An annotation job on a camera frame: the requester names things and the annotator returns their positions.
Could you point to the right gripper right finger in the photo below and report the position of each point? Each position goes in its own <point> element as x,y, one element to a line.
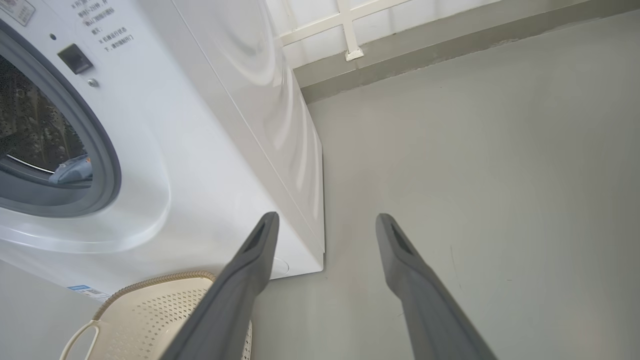
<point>425,310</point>

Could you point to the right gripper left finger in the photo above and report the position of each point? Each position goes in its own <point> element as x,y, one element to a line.
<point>235,300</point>

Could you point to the blue garment with orange print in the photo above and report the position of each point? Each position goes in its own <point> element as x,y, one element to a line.
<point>72,170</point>

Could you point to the cream perforated laundry basket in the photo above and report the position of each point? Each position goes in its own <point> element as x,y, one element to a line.
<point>150,320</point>

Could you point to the white front-load washing machine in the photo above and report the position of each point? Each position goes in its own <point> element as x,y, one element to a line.
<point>200,175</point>

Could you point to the grey rubber door seal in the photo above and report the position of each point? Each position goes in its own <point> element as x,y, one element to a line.
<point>102,160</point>

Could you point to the black door lock socket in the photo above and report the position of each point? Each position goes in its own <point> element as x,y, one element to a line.
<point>75,59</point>

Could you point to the round white filter cover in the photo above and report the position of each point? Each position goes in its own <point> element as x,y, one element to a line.
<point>282,266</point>

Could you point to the blue energy label sticker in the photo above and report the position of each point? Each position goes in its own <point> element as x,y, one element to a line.
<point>85,291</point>

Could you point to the perforated steel washer drum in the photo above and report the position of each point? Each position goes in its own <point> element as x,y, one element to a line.
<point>30,120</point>

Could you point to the grey warning sticker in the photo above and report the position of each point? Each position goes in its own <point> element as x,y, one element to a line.
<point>15,9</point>

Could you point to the white metal frame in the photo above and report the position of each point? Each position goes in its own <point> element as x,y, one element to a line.
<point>350,25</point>

